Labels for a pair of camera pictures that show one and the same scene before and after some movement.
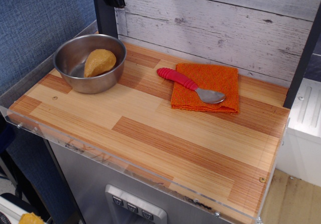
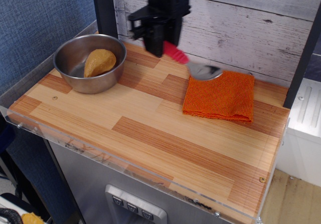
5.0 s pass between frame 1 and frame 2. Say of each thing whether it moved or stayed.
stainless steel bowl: stayed
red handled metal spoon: moved
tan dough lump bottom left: stayed
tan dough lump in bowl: stayed
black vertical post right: stayed
